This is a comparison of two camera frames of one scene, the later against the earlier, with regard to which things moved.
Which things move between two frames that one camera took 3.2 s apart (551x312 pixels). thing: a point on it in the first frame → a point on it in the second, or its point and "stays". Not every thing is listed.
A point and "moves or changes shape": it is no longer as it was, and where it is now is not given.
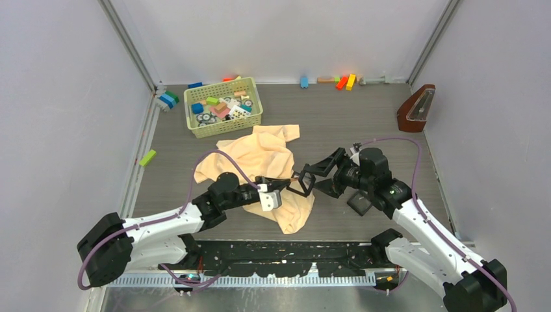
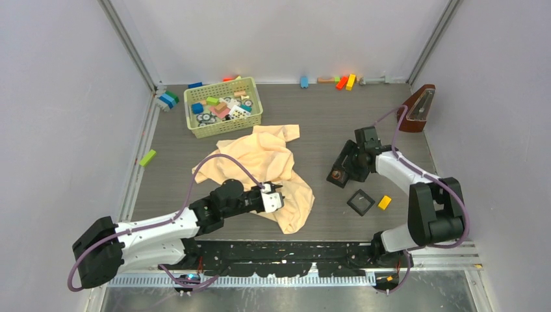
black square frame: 312,179 moves or changes shape
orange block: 341,82 stays
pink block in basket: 221,114 stays
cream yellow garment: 266,153 stays
